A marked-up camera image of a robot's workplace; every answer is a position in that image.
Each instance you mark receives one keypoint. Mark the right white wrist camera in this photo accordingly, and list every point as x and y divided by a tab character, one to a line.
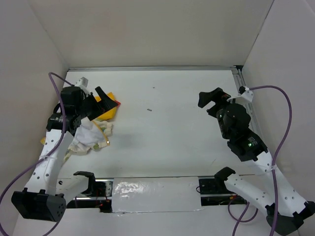
244	97

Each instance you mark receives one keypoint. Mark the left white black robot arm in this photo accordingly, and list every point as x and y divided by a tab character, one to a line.
45	197

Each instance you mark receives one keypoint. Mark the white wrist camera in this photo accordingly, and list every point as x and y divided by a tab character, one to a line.
244	97
82	83

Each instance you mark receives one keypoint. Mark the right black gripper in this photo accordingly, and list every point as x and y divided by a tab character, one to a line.
205	97

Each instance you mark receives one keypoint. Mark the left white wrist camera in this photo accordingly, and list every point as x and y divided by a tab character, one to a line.
82	83

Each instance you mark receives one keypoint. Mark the aluminium frame rail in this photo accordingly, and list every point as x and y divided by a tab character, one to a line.
152	68
239	80

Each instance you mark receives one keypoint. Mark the aluminium frame rail right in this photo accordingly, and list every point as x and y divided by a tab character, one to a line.
239	80

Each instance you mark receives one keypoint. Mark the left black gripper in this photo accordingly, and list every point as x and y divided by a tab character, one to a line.
106	104

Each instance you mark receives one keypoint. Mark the aluminium frame rail back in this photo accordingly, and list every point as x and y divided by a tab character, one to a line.
152	68

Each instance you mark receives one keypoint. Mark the white tape sheet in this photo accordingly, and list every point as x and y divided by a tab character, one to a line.
163	194

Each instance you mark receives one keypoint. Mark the yellow cream printed kids jacket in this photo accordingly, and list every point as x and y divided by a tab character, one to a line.
93	132

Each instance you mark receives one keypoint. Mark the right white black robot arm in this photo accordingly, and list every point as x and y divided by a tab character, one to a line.
283	207

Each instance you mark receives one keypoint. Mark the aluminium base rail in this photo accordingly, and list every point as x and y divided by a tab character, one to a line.
211	193

